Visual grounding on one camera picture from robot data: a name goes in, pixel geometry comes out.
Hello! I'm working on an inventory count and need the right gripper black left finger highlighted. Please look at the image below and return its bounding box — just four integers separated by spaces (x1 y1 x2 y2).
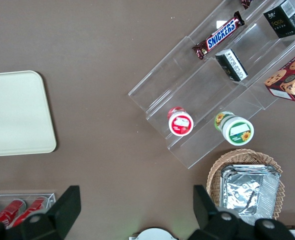
0 185 82 240

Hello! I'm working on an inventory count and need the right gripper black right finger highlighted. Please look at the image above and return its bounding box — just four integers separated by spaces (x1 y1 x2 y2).
187 184 295 240

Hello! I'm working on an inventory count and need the light wicker basket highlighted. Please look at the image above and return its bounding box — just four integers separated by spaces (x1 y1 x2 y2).
206 148 286 221

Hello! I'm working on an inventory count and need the beige rectangular tray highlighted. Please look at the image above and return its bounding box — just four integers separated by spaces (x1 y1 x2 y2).
0 70 57 158

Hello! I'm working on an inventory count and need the clear acrylic bottle rack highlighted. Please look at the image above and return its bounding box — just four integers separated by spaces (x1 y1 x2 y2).
0 191 57 227

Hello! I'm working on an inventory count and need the aluminium foil container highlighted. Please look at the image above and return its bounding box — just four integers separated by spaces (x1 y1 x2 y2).
219 163 281 227

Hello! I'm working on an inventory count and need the green sunflower yogurt cup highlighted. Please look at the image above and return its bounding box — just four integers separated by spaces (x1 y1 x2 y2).
213 111 255 147

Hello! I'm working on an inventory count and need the red strawberry yogurt cup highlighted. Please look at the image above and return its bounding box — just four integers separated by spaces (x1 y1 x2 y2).
167 106 195 137

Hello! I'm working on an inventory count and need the clear acrylic stepped shelf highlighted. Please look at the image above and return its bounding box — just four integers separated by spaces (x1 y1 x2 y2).
127 0 295 170

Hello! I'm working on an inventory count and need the small black carton box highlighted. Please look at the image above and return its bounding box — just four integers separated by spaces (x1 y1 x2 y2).
262 0 295 39
214 48 249 83

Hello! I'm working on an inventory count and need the red chocolate chip cookie box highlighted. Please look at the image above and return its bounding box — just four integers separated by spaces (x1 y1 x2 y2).
263 48 295 103

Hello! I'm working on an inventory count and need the Snickers chocolate bar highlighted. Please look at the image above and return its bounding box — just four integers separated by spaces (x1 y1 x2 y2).
191 10 246 61
239 0 254 10

